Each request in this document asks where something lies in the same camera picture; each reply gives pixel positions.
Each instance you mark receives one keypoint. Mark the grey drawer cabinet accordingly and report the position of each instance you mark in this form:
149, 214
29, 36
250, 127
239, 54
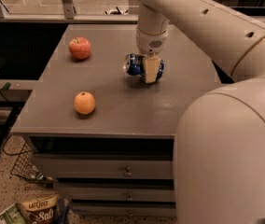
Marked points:
118, 160

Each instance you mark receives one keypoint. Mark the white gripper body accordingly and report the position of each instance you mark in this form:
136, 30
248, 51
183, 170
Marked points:
148, 43

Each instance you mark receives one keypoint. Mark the green snack bag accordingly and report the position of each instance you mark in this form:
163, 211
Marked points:
12, 215

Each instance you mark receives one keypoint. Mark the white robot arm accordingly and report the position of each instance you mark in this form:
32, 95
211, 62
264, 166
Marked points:
219, 146

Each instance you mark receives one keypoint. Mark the red apple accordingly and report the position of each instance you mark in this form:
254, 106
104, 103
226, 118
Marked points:
80, 48

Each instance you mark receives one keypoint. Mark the brown chip bag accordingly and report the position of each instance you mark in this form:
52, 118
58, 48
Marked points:
40, 210

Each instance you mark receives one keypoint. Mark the orange fruit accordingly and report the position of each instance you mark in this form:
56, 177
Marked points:
84, 103

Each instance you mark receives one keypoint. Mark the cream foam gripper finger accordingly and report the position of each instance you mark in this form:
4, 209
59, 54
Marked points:
151, 67

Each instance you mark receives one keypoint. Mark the black wire basket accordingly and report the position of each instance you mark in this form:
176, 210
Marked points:
24, 169

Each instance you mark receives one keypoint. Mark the blue pepsi can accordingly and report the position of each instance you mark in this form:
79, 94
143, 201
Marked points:
133, 66

